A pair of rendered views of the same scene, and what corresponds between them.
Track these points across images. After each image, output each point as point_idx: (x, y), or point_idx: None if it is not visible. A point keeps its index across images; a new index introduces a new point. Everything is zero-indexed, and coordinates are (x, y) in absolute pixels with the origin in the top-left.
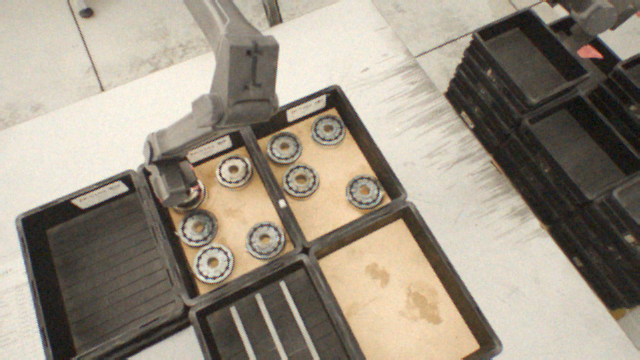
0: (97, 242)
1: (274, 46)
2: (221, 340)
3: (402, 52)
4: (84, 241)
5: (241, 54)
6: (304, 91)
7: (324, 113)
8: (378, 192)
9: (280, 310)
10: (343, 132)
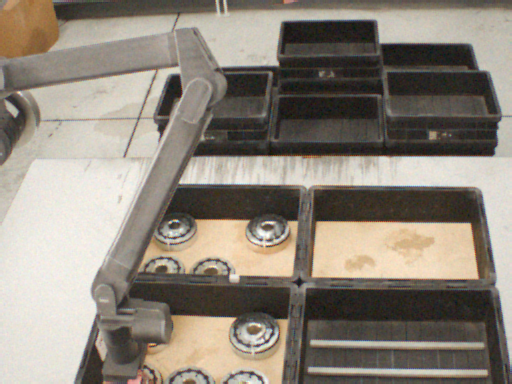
0: None
1: (196, 28)
2: None
3: (130, 163)
4: None
5: (193, 34)
6: (93, 259)
7: None
8: (277, 219)
9: (340, 358)
10: (189, 217)
